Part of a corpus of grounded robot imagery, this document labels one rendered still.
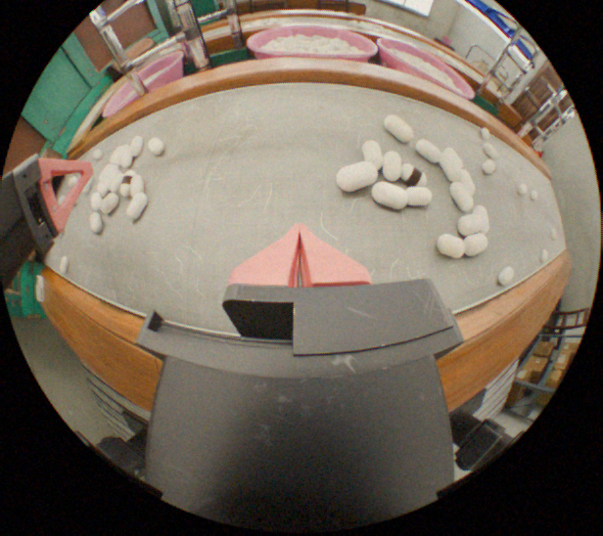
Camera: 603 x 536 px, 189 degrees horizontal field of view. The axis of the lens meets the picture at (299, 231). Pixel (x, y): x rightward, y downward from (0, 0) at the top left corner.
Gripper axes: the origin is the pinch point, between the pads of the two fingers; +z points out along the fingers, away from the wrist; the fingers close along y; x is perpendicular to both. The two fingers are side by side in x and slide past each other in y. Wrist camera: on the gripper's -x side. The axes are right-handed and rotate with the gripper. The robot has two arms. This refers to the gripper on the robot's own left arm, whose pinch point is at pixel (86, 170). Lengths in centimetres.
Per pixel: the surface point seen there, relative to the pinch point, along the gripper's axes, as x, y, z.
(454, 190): 5.0, -38.3, 3.5
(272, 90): -4.0, -18.3, 16.2
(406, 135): 0.9, -33.4, 7.9
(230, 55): -21.4, -3.2, 42.6
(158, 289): 12.3, -8.4, -3.0
